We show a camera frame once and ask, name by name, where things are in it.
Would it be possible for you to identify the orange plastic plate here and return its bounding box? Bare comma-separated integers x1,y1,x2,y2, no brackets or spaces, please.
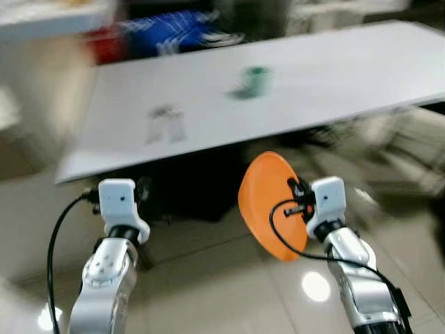
237,151,310,263

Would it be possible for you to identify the red box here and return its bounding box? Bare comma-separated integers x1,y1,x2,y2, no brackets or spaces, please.
87,24,129,65

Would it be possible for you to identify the green enamel mug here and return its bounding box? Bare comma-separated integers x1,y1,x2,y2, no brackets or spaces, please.
240,66,272,100

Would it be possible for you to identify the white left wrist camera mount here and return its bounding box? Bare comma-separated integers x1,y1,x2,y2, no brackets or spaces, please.
97,179,151,244

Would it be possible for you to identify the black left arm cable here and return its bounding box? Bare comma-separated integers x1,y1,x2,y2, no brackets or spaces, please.
46,189,102,334

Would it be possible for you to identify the blue cloth with white stripes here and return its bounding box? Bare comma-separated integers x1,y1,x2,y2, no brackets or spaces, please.
122,8,244,58

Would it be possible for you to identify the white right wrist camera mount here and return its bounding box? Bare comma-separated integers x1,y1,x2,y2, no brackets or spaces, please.
305,176,347,241

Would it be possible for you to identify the clear drinking glass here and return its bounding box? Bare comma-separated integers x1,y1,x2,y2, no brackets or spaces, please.
145,104,187,145

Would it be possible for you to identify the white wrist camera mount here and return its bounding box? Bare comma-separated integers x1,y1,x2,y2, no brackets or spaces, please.
305,176,347,241
97,179,151,244

